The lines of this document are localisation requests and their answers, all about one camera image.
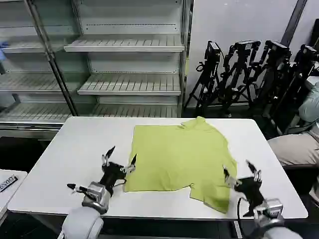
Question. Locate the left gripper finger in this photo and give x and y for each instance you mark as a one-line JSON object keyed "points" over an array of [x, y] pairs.
{"points": [[106, 159], [131, 166]]}

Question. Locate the black tripod with camera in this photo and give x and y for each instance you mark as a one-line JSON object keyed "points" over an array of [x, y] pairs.
{"points": [[272, 74], [302, 72], [239, 72], [210, 72]]}

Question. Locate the white empty shelf unit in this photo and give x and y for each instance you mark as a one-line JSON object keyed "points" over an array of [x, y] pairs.
{"points": [[129, 44]]}

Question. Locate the black slanted pole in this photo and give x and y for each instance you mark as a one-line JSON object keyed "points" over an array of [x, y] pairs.
{"points": [[295, 22]]}

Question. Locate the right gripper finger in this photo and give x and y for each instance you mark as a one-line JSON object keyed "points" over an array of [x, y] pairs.
{"points": [[231, 181], [256, 176]]}

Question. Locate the blue object on rack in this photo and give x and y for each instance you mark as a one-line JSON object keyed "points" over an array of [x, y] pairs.
{"points": [[2, 51]]}

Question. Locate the person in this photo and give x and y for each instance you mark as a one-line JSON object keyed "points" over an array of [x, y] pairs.
{"points": [[296, 149]]}

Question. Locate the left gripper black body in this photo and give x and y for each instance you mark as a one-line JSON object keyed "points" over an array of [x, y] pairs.
{"points": [[113, 175]]}

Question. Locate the yellow-green short-sleeved shirt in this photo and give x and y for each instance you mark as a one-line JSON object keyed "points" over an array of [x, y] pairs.
{"points": [[179, 159]]}

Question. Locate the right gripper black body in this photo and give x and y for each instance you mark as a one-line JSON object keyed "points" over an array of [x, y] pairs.
{"points": [[251, 190]]}

